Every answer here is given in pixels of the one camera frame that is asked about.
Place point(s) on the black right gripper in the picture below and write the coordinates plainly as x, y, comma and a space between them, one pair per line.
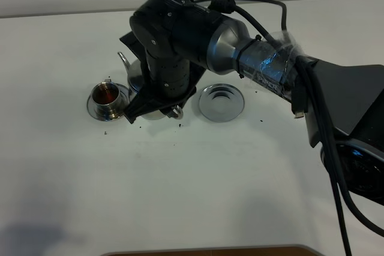
168, 82

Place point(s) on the stainless steel teapot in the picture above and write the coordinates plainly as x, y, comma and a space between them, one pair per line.
135, 82

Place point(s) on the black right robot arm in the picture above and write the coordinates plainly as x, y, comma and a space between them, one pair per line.
176, 41

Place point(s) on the steel teapot saucer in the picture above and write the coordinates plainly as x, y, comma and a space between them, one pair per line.
221, 102

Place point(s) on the steel saucer far left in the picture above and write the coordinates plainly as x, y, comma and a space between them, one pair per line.
90, 106

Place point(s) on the steel teacup far left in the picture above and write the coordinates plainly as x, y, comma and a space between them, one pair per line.
105, 100

